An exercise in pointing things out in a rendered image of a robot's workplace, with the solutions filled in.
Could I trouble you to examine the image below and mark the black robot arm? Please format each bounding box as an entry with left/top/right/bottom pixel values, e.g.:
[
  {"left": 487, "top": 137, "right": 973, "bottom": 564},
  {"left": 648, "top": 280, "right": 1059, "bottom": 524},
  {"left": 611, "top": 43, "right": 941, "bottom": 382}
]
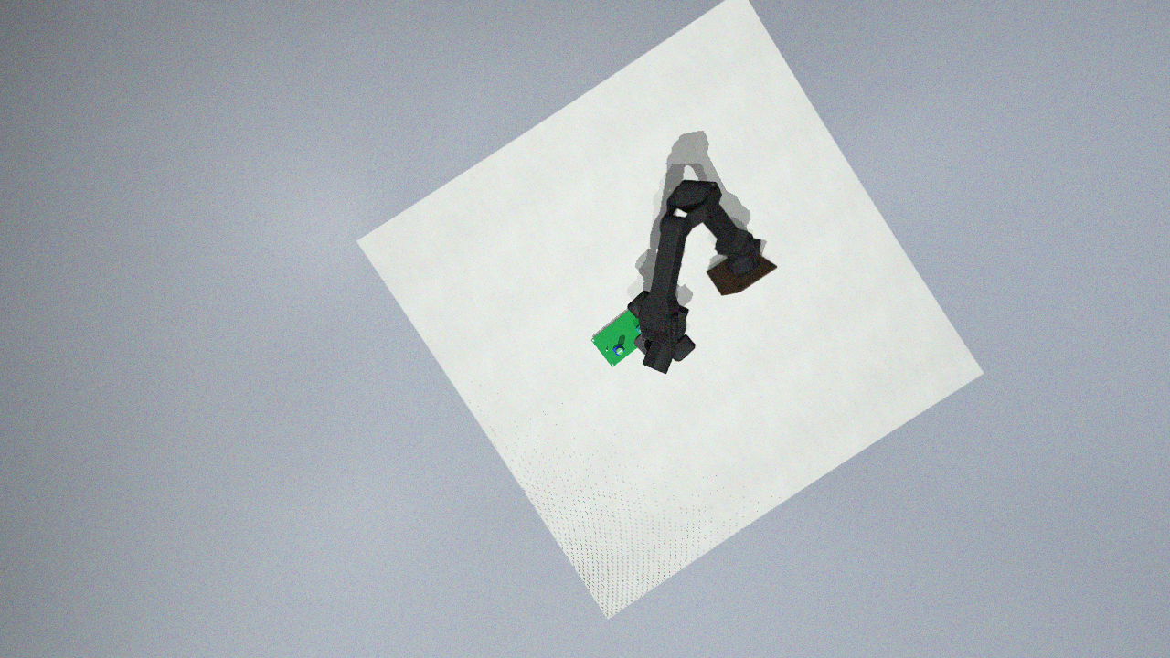
[{"left": 634, "top": 180, "right": 761, "bottom": 373}]

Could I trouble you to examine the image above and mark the green circuit board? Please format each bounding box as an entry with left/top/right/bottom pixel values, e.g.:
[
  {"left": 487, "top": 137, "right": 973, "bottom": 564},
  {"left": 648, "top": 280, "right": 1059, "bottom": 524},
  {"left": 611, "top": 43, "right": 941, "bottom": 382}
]
[{"left": 591, "top": 311, "right": 641, "bottom": 366}]

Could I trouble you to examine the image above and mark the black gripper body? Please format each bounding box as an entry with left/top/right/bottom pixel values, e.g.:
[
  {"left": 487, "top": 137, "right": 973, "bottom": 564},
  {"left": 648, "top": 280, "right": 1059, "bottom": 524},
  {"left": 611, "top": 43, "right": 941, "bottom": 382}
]
[{"left": 627, "top": 292, "right": 696, "bottom": 362}]

